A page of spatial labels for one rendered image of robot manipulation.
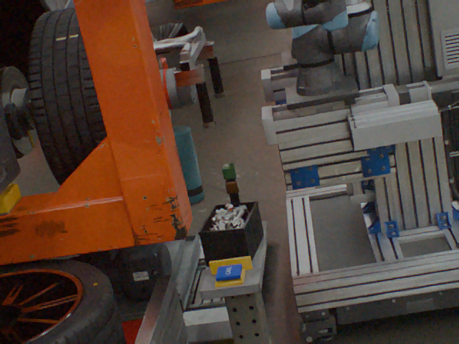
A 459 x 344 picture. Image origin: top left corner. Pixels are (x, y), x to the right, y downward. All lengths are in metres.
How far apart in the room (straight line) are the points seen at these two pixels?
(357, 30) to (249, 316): 0.91
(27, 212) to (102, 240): 0.24
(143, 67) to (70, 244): 0.61
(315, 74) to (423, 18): 0.42
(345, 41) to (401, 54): 0.30
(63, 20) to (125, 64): 0.52
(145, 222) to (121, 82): 0.43
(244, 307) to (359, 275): 0.44
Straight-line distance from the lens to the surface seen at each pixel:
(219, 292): 2.54
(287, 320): 3.23
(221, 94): 3.25
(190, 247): 3.58
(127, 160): 2.64
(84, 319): 2.44
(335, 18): 2.50
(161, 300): 2.68
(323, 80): 2.80
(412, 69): 3.03
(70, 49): 2.91
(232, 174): 2.81
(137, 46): 2.54
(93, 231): 2.76
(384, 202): 3.16
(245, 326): 2.75
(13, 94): 3.28
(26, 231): 2.81
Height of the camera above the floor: 1.59
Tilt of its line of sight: 20 degrees down
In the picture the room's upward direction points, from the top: 12 degrees counter-clockwise
